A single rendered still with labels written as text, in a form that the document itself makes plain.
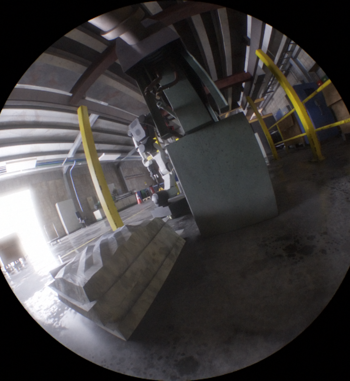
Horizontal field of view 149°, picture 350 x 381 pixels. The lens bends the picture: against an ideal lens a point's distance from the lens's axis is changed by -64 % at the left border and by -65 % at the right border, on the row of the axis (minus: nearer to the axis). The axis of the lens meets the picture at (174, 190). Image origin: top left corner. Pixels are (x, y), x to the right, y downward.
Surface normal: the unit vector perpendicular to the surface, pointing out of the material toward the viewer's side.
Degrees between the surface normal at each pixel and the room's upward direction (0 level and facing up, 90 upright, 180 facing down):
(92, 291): 63
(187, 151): 90
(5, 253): 90
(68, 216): 90
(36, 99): 90
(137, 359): 0
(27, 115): 171
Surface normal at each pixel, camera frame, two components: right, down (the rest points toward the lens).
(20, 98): 0.85, -0.33
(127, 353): -0.38, -0.92
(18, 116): 0.50, 0.86
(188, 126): -0.37, 0.21
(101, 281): 0.64, -0.72
